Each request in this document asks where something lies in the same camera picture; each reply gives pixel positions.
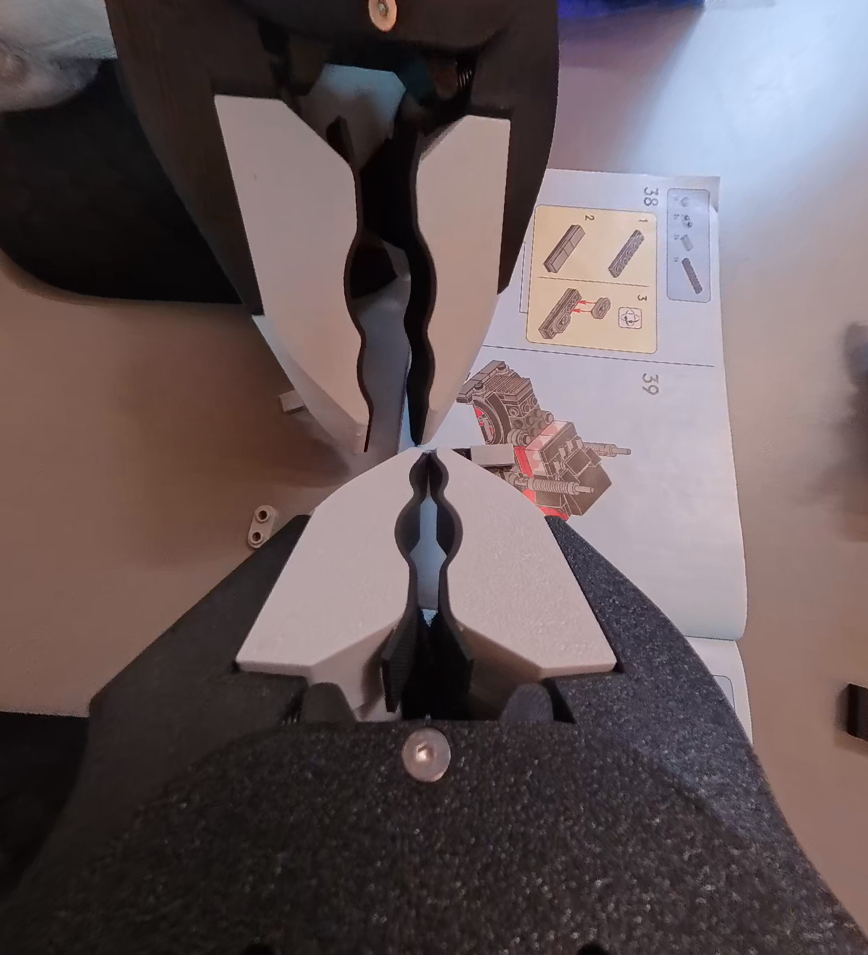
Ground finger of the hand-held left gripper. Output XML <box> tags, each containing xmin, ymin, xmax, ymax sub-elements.
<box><xmin>214</xmin><ymin>93</ymin><xmax>377</xmax><ymax>456</ymax></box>
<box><xmin>400</xmin><ymin>112</ymin><xmax>519</xmax><ymax>447</ymax></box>

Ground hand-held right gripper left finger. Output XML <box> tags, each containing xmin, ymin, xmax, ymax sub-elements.
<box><xmin>236</xmin><ymin>448</ymin><xmax>435</xmax><ymax>721</ymax></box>

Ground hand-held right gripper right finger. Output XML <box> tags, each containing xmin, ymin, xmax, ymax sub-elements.
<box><xmin>430</xmin><ymin>448</ymin><xmax>617</xmax><ymax>717</ymax></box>

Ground lego instruction booklet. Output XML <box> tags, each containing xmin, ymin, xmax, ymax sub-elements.
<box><xmin>397</xmin><ymin>170</ymin><xmax>754</xmax><ymax>747</ymax></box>

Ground black quilted pad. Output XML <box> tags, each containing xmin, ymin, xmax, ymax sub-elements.
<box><xmin>0</xmin><ymin>60</ymin><xmax>256</xmax><ymax>303</ymax></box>

